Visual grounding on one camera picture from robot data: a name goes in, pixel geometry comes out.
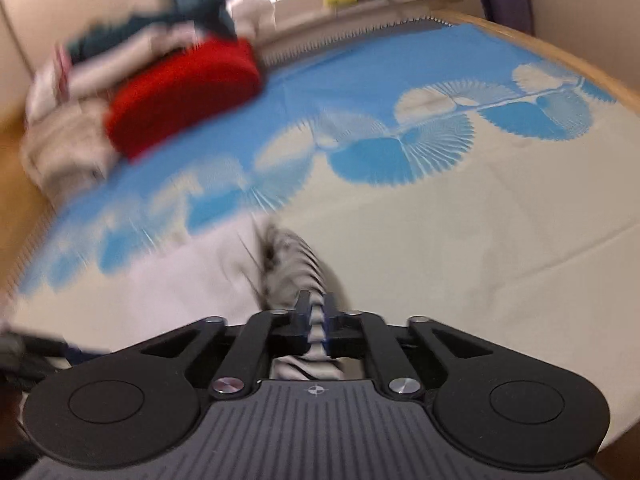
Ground pile of light clothes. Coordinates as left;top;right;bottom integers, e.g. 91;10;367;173
19;25;206;206

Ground white black striped small garment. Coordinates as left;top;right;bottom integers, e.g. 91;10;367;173
10;212;352;385

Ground red knitted garment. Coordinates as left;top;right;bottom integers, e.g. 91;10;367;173
103;37;264;162

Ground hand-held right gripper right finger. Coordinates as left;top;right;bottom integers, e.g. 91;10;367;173
322;292;495;400

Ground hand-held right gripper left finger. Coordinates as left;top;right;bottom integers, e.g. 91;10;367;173
139;290;314;400

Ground blue white printed blanket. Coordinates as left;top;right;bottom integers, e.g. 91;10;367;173
10;16;640;461

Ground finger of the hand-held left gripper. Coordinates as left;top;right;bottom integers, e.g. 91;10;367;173
27;335;113;368

